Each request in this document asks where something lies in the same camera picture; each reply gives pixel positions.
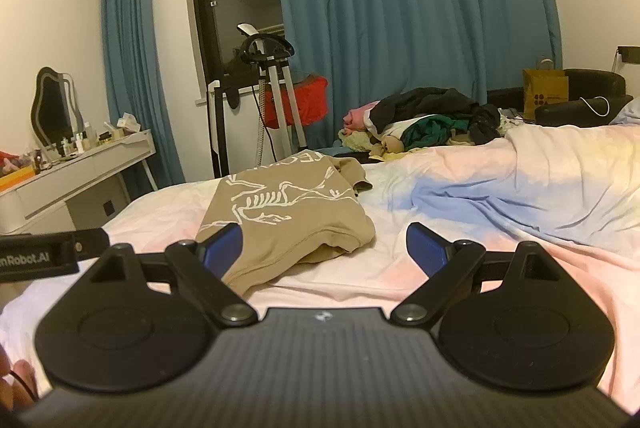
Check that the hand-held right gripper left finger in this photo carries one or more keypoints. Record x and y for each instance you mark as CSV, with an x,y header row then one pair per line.
x,y
226,245

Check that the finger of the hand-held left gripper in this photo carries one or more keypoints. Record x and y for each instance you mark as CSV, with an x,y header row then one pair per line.
x,y
92,242

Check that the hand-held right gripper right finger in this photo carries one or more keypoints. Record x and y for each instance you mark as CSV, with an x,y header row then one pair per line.
x,y
424,247

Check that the tissue box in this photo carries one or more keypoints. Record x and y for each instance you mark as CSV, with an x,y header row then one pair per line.
x,y
129,123

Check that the white vanity desk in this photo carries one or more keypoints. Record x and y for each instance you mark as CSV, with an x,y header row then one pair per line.
x,y
75,173

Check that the narrow blue curtain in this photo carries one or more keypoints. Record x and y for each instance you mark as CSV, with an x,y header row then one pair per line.
x,y
130,58

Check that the yellow paper bag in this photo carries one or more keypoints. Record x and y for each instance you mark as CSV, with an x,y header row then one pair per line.
x,y
545,85

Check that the black wall shelf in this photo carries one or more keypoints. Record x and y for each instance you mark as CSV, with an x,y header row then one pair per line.
x,y
629,52

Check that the light blue pillow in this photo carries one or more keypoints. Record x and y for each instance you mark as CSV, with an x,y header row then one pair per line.
x,y
627,110

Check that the black chair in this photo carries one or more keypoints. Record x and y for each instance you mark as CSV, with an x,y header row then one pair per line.
x,y
585,80

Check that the wavy framed mirror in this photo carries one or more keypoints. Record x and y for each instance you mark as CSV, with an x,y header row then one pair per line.
x,y
52,108

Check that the green garment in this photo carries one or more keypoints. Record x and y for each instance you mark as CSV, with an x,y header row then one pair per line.
x,y
430,130

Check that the pale yellow cloth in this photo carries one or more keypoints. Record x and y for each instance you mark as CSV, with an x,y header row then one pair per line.
x,y
355,139

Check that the row of cosmetic bottles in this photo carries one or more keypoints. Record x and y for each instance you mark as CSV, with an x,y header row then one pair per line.
x,y
80,140

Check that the garment steamer stand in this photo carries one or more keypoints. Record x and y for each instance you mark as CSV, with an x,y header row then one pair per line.
x,y
272,68

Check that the tan skeleton print t-shirt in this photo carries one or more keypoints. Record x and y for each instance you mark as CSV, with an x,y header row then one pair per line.
x,y
295,218

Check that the pink cloth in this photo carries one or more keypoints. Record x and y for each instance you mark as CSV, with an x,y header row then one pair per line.
x,y
357,117

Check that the white garment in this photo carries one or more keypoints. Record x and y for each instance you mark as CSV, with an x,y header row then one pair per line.
x,y
395,128

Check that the black garment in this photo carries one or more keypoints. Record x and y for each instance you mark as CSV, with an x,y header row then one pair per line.
x,y
430,100

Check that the person's left hand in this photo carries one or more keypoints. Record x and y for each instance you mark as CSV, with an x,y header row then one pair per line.
x,y
22,375

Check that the wide blue curtain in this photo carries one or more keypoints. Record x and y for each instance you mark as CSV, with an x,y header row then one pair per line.
x,y
410,8

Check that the bed with pastel sheet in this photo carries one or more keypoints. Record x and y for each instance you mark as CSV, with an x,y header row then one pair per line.
x,y
500,208

